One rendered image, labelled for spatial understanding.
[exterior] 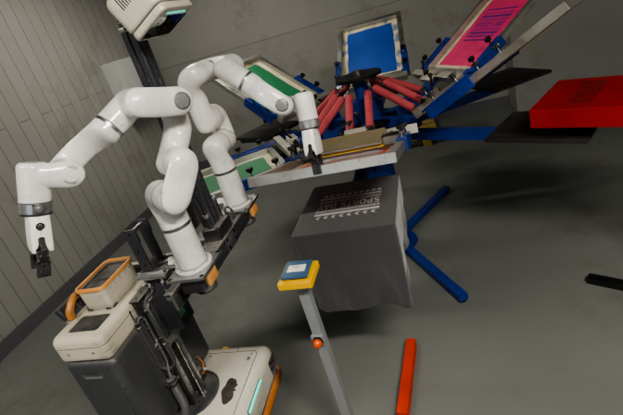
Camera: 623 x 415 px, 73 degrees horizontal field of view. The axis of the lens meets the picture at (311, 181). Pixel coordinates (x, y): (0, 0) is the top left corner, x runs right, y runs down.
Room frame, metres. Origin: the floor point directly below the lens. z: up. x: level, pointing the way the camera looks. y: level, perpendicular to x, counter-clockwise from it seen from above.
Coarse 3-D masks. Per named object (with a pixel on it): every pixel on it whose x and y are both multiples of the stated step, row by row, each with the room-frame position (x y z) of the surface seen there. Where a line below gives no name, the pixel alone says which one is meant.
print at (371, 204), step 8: (352, 192) 1.87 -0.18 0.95; (360, 192) 1.84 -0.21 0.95; (368, 192) 1.82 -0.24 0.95; (376, 192) 1.79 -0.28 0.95; (328, 200) 1.86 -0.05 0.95; (336, 200) 1.83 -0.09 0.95; (344, 200) 1.81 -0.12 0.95; (352, 200) 1.78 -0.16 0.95; (360, 200) 1.76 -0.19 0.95; (368, 200) 1.73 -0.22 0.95; (376, 200) 1.71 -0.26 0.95; (320, 208) 1.79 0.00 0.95; (328, 208) 1.77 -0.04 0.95; (336, 208) 1.75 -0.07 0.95; (344, 208) 1.72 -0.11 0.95; (352, 208) 1.70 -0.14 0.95; (360, 208) 1.68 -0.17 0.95; (368, 208) 1.65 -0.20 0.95; (376, 208) 1.63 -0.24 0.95; (320, 216) 1.72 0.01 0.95; (328, 216) 1.70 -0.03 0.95; (336, 216) 1.67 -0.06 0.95; (344, 216) 1.65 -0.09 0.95
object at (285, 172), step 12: (396, 144) 1.70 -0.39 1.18; (372, 156) 1.42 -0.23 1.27; (384, 156) 1.40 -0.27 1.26; (396, 156) 1.39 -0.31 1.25; (276, 168) 1.79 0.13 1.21; (288, 168) 1.91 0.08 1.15; (300, 168) 1.54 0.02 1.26; (324, 168) 1.47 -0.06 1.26; (336, 168) 1.46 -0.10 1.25; (348, 168) 1.44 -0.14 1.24; (360, 168) 1.42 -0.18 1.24; (252, 180) 1.57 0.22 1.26; (264, 180) 1.55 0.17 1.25; (276, 180) 1.53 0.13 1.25; (288, 180) 1.51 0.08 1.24
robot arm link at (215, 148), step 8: (216, 136) 1.67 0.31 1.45; (224, 136) 1.70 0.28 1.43; (232, 136) 1.74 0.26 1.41; (208, 144) 1.64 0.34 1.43; (216, 144) 1.64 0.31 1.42; (224, 144) 1.66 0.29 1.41; (232, 144) 1.72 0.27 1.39; (208, 152) 1.64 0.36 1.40; (216, 152) 1.63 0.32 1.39; (224, 152) 1.64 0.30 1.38; (208, 160) 1.67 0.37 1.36; (216, 160) 1.64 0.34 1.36; (224, 160) 1.64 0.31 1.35; (232, 160) 1.67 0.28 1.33; (216, 168) 1.65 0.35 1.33; (224, 168) 1.64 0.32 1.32; (232, 168) 1.66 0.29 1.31
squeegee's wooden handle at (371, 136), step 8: (384, 128) 1.98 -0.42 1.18; (344, 136) 2.05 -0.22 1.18; (352, 136) 2.03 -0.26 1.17; (360, 136) 2.02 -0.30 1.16; (368, 136) 2.00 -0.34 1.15; (376, 136) 1.99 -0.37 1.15; (328, 144) 2.07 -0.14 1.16; (336, 144) 2.06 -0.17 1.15; (344, 144) 2.04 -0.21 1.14; (352, 144) 2.02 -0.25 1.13; (360, 144) 2.01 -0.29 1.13
